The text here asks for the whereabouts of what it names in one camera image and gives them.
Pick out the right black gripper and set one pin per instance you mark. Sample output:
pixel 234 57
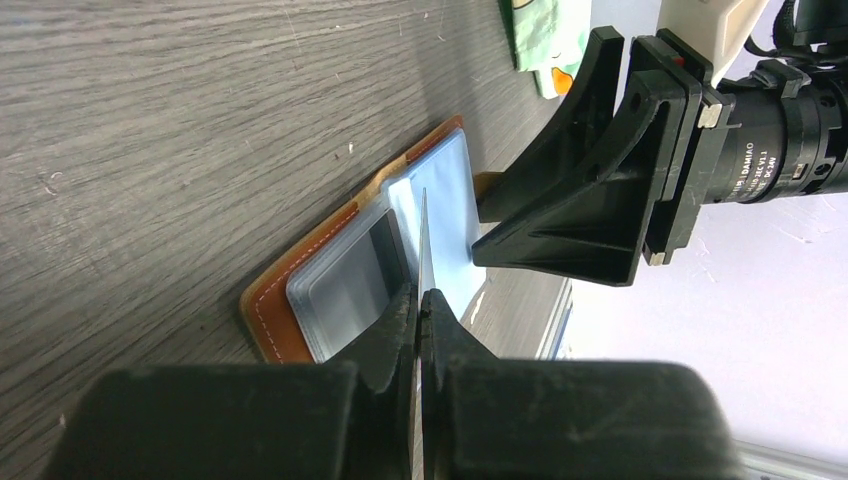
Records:
pixel 607 182

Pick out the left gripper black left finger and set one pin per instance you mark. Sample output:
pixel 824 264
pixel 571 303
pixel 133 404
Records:
pixel 385 352

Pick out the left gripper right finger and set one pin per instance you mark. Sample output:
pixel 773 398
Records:
pixel 442 337

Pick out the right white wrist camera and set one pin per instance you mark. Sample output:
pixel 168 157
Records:
pixel 716 29

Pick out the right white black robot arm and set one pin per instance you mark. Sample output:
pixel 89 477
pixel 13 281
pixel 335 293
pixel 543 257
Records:
pixel 789 135

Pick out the brown leather card holder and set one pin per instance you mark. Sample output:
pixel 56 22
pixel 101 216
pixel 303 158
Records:
pixel 339 278

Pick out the mint green garment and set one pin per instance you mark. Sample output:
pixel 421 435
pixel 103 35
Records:
pixel 549 40

